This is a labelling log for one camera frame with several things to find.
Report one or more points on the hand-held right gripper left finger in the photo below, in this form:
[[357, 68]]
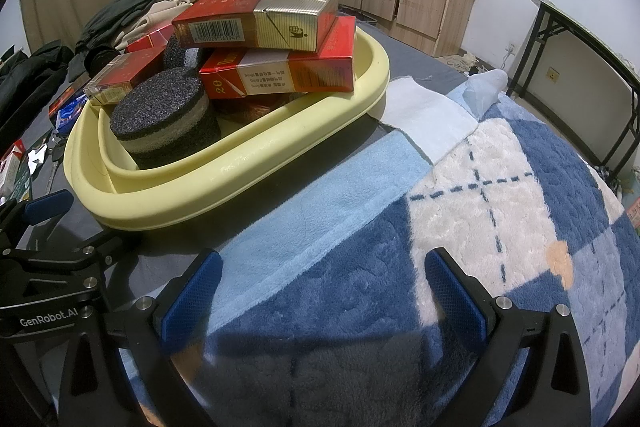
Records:
[[192, 302]]

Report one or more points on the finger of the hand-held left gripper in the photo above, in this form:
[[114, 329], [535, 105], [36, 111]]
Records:
[[115, 243], [50, 204]]

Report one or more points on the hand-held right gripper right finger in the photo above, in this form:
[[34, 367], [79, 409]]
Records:
[[452, 299]]

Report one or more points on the yellow plastic basin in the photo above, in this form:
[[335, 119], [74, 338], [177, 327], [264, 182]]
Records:
[[225, 177]]

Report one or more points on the red box with white label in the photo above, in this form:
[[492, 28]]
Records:
[[125, 72]]

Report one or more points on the red box with gold pattern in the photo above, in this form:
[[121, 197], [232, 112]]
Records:
[[150, 38]]

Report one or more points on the red carton with white band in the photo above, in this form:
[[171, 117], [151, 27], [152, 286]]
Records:
[[310, 67]]

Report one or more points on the red and silver box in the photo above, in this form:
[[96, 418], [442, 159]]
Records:
[[235, 4]]

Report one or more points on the dark green box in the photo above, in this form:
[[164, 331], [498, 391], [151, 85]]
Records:
[[20, 179]]

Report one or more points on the blue packet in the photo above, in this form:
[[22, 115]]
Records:
[[67, 114]]

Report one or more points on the blue white checked blanket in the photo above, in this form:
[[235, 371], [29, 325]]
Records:
[[350, 282]]

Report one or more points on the black garment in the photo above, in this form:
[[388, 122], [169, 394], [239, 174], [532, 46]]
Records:
[[30, 77]]

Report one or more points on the pale blue cloth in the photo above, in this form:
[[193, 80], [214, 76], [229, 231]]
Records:
[[425, 112]]

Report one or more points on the dark clothes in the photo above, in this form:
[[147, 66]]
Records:
[[120, 14]]

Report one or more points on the grey bed sheet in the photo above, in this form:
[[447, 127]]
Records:
[[415, 57]]

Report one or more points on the black folding table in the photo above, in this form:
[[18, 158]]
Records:
[[575, 24]]

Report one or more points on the wall socket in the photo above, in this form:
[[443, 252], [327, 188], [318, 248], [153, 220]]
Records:
[[552, 74]]

